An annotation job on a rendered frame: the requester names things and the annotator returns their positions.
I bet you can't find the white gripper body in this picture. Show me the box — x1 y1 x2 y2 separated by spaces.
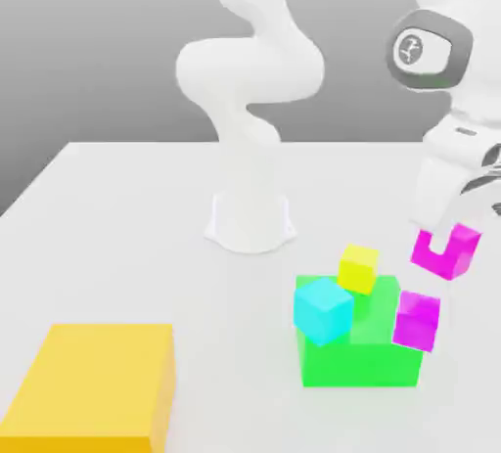
409 110 501 228

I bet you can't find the small magenta cube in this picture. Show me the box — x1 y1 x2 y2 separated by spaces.
391 290 442 353
409 222 482 282

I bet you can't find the small yellow cube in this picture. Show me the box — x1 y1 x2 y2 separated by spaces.
337 243 381 296

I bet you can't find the small cyan cube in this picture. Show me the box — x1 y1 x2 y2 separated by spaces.
293 276 356 347

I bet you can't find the large green box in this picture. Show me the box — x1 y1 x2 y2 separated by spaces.
295 274 425 388

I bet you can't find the large yellow box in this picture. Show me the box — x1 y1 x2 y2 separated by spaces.
0 323 176 453

